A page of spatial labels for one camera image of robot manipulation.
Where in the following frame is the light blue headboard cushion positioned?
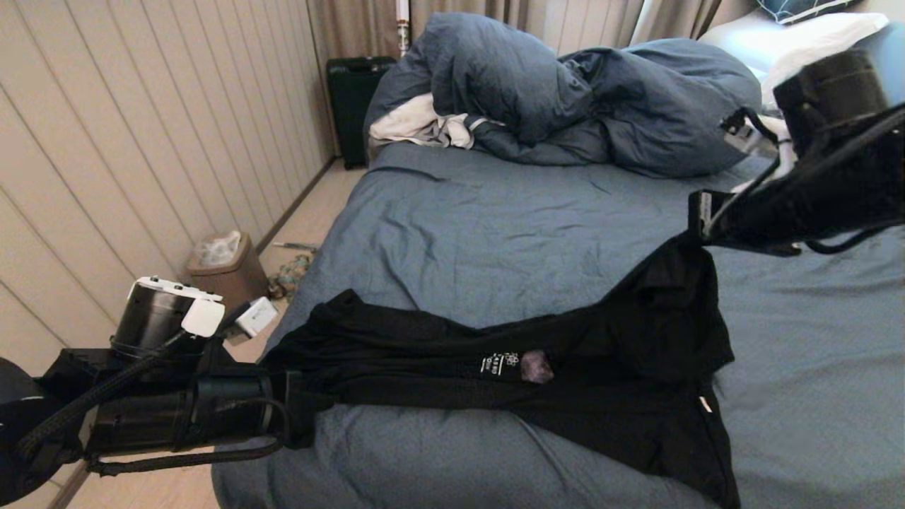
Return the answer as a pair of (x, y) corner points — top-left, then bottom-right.
(852, 25), (905, 71)

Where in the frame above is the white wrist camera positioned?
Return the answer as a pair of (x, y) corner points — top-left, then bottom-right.
(721, 113), (778, 158)
(228, 297), (280, 339)

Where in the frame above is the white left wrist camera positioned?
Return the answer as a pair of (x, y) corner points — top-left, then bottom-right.
(228, 297), (280, 339)

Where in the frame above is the black suitcase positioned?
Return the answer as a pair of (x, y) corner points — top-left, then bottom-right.
(325, 57), (397, 170)

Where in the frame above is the large white pillow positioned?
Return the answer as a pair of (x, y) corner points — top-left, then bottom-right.
(696, 13), (890, 107)

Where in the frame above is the multicoloured rag mop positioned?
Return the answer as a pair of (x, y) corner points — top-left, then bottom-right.
(269, 242), (319, 301)

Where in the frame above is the blue bed sheet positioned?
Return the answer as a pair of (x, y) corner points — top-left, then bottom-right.
(212, 141), (905, 509)

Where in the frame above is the white crumpled cloth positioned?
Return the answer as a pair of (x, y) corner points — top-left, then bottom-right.
(369, 92), (506, 151)

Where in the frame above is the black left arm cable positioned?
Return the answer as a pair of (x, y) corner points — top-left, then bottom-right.
(85, 398), (287, 476)

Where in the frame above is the beige curtain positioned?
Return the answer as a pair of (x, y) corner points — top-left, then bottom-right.
(308, 0), (722, 68)

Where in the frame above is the black moon print t-shirt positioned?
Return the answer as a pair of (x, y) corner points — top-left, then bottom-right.
(262, 233), (742, 509)

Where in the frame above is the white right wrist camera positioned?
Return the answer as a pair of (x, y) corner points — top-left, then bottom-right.
(721, 113), (778, 158)

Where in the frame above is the clear plastic bin bag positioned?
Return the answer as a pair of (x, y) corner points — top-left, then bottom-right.
(194, 230), (243, 268)

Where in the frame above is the dark blue duvet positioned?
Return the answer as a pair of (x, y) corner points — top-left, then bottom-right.
(364, 11), (764, 179)

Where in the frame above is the beige trash bin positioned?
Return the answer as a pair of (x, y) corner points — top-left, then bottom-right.
(186, 232), (271, 312)

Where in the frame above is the dark patterned cushion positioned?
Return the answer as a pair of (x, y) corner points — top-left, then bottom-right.
(753, 0), (860, 25)

